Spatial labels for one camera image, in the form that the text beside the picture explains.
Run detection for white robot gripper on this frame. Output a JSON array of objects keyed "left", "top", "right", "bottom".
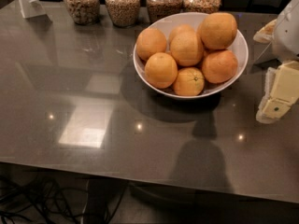
[{"left": 253, "top": 0, "right": 299, "bottom": 124}]

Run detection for right orange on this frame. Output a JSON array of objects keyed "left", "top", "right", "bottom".
[{"left": 201, "top": 49, "right": 238, "bottom": 84}]

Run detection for large top orange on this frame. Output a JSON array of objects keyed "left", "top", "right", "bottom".
[{"left": 197, "top": 12, "right": 237, "bottom": 50}]

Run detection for centre orange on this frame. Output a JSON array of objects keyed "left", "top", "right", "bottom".
[{"left": 170, "top": 31, "right": 204, "bottom": 67}]

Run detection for hidden back orange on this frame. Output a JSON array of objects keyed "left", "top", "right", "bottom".
[{"left": 169, "top": 24, "right": 195, "bottom": 43}]

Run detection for front left orange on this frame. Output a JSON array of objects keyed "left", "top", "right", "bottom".
[{"left": 145, "top": 52, "right": 178, "bottom": 89}]

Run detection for left back orange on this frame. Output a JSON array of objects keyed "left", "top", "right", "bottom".
[{"left": 135, "top": 28, "right": 167, "bottom": 61}]

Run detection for front orange with stem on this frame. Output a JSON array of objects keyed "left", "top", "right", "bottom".
[{"left": 172, "top": 67, "right": 205, "bottom": 96}]

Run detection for white stand object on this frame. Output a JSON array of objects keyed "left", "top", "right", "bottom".
[{"left": 19, "top": 0, "right": 46, "bottom": 19}]

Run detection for black cables under table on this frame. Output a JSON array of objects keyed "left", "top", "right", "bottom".
[{"left": 0, "top": 175, "right": 129, "bottom": 224}]

